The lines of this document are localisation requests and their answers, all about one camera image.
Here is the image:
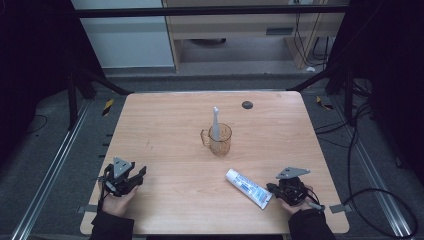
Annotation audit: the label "white electric toothbrush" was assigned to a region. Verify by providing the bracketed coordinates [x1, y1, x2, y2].
[211, 106, 221, 142]

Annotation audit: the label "person's left hand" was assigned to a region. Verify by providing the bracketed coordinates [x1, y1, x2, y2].
[101, 186, 139, 218]

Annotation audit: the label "thick black floor cable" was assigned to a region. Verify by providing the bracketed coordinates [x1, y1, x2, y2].
[342, 99, 420, 240]

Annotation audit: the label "aluminium floor rail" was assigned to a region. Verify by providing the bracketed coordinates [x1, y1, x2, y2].
[332, 95, 415, 238]
[11, 99, 92, 240]

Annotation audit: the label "light wooden desk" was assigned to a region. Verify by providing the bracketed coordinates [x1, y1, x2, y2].
[162, 0, 350, 73]

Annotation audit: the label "black horizontal frame bar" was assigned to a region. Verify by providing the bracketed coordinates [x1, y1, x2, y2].
[74, 5, 348, 19]

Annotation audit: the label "yellow black floor tape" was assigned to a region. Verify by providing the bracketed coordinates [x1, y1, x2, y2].
[101, 98, 115, 117]
[315, 95, 335, 111]

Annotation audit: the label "grey tape piece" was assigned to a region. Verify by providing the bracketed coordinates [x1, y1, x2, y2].
[77, 205, 99, 215]
[329, 203, 354, 215]

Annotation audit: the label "white toothpaste tube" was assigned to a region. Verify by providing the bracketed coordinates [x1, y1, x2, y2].
[225, 168, 274, 211]

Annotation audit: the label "white cabinet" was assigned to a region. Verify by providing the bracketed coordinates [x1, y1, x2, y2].
[71, 0, 176, 70]

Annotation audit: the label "right hand-held gripper cable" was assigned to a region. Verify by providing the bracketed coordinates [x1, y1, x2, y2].
[303, 187, 326, 213]

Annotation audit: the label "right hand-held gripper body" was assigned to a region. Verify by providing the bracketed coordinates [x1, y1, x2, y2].
[275, 166, 312, 206]

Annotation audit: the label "thin black floor cable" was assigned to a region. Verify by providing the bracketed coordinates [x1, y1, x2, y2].
[24, 114, 49, 136]

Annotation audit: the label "person's right hand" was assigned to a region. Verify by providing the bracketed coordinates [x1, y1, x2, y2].
[279, 185, 322, 215]

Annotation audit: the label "hanging black cables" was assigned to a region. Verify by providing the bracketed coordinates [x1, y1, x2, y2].
[292, 13, 335, 68]

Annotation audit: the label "black curtain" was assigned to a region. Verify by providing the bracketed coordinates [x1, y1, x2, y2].
[0, 0, 108, 169]
[324, 0, 424, 188]

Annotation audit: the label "black metal stand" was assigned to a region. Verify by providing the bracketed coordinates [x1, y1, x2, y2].
[65, 65, 135, 132]
[286, 64, 357, 127]

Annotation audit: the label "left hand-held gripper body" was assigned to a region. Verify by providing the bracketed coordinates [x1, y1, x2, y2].
[99, 156, 138, 198]

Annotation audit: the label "amber transparent cup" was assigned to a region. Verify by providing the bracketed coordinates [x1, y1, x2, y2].
[199, 122, 233, 157]

